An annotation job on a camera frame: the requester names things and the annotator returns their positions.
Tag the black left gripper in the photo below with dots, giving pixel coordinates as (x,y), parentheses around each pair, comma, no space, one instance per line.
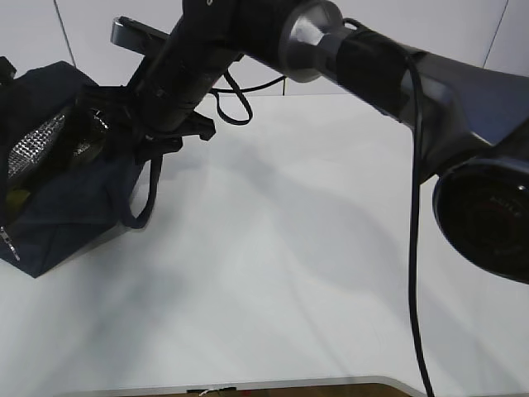
(12,100)

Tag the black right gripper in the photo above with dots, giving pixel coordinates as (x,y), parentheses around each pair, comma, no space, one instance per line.
(159,102)

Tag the dark blue lunch bag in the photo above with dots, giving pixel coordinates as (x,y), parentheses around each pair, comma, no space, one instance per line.
(78,206)

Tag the glass container with green lid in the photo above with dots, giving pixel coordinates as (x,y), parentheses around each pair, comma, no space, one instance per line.
(67,140)

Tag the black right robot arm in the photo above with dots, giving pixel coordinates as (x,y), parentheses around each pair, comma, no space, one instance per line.
(470,125)

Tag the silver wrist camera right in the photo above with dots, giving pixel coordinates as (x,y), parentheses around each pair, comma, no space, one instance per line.
(135,36)

